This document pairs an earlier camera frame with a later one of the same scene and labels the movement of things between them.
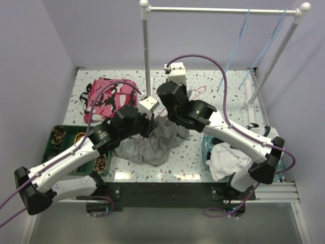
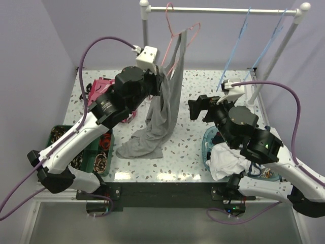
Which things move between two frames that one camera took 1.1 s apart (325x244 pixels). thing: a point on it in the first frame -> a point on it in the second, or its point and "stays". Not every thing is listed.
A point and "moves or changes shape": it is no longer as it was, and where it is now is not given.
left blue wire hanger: [243, 30] stays
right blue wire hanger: [276, 30] stays
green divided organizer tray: [62, 138] stays
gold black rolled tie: [58, 134] stays
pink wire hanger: [162, 112] -> [173, 34]
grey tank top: [155, 149] moves or changes shape
